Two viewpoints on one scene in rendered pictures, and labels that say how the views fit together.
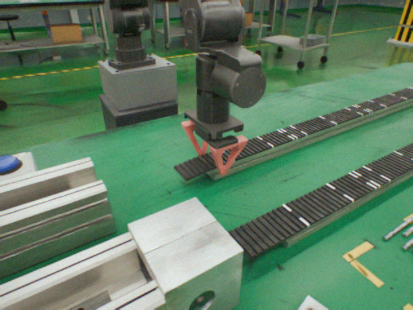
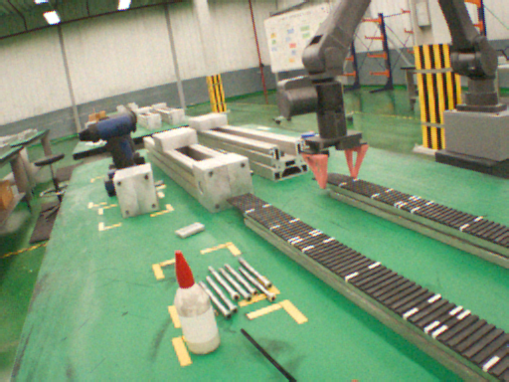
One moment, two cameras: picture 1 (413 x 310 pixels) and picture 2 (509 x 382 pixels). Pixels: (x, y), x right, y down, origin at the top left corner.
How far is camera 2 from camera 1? 0.92 m
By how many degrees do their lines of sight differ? 90
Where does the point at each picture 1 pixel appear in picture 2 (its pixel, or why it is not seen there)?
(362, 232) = (252, 253)
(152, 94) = (473, 144)
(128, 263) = not seen: hidden behind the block
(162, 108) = (473, 161)
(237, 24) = (315, 60)
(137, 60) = (473, 104)
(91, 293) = not seen: hidden behind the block
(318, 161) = (377, 239)
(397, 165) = (339, 260)
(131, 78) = (456, 119)
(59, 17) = not seen: outside the picture
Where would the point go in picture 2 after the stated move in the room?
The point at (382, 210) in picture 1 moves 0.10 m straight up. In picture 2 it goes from (280, 268) to (269, 202)
